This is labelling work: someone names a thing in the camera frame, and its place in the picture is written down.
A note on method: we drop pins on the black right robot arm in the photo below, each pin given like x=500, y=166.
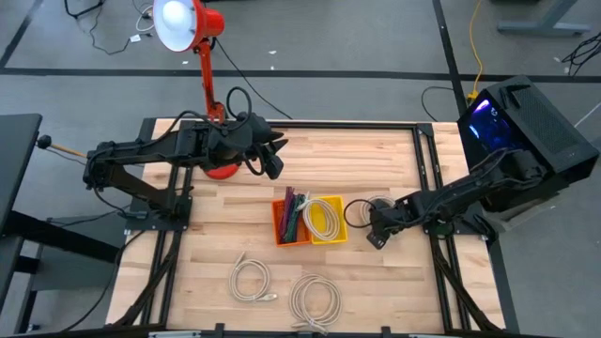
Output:
x=460, y=192

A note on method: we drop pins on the red desk lamp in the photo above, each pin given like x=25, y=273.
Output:
x=206, y=80

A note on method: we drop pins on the orange plastic bin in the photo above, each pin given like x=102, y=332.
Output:
x=277, y=230

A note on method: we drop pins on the black aluminium table frame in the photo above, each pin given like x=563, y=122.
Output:
x=352, y=125

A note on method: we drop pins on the white power plug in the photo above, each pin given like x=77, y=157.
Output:
x=134, y=38

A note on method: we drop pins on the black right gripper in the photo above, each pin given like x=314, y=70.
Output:
x=392, y=216

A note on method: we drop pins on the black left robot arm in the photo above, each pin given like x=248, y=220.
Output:
x=141, y=152

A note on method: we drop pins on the yellow rod with black knob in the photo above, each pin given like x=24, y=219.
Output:
x=61, y=149

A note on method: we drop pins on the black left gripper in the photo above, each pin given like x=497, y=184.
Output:
x=235, y=141

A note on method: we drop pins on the yellow plastic bin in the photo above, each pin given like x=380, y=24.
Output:
x=345, y=220

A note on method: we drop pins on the black PC tower blue light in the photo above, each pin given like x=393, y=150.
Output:
x=540, y=117

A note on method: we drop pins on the grey PC stand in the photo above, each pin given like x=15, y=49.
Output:
x=521, y=213

